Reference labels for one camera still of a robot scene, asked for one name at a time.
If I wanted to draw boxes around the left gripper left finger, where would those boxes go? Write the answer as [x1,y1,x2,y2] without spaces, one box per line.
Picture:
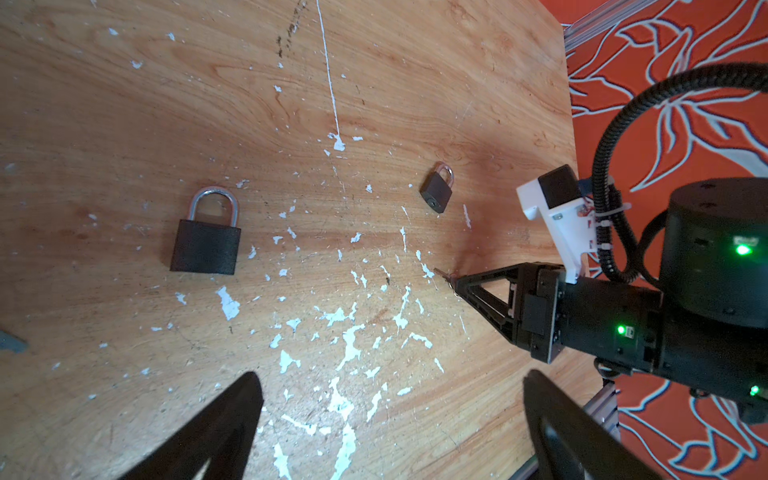
[121,371,264,479]

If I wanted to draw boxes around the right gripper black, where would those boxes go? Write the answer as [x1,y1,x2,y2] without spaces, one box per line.
[449,263,662,374]

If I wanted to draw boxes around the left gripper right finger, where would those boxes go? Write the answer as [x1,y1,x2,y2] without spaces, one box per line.
[523,370,660,479]

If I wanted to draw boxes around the black padlock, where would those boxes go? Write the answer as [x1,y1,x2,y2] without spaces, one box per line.
[420,162,455,214]
[170,186,241,275]

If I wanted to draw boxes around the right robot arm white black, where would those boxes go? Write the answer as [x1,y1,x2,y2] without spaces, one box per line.
[449,62,767,424]

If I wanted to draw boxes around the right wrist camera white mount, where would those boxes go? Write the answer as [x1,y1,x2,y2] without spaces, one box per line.
[516,165,598,284]

